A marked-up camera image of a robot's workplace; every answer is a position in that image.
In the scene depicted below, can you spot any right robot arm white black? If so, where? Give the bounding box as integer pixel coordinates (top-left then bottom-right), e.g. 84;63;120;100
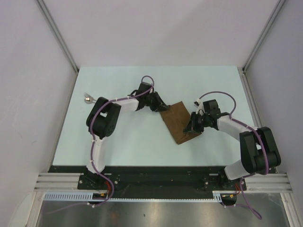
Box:
183;99;281;190

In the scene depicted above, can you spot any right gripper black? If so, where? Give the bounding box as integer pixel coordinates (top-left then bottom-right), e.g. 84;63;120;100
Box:
183;111;210;133

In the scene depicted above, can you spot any silver metal spoon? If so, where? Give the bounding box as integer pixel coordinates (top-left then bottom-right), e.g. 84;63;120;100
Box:
84;97;96;104

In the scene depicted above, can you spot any aluminium frame post right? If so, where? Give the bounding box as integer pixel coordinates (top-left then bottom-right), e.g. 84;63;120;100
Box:
241;0;287;71

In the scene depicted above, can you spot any aluminium frame post left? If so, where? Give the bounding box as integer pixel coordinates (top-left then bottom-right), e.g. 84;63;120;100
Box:
35;0;80;73

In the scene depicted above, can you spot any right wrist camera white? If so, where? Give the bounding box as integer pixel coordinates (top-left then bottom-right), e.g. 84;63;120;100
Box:
194;99;205;115

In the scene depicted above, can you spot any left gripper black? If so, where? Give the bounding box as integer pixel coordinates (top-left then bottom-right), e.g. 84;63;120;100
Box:
144;92;169;113

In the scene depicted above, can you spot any aluminium frame post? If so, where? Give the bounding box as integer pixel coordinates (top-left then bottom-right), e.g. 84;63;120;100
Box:
35;0;80;73
241;0;287;71

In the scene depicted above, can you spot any aluminium frame rail front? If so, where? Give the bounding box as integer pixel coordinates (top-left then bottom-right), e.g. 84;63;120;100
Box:
35;173;293;193

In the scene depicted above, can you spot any white slotted cable duct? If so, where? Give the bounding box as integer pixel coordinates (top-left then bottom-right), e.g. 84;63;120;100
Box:
44;191;236;204

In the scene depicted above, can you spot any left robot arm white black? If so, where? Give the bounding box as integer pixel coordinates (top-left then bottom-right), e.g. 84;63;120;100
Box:
84;82;169;189

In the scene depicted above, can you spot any brown cloth napkin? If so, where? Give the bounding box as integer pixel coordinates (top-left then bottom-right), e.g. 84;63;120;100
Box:
160;101;202;145

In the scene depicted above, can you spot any silver metal fork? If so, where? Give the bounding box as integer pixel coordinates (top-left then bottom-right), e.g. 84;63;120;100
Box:
84;93;96;100

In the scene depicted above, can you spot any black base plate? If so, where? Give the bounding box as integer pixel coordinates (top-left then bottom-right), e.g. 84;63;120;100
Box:
48;166;246;191

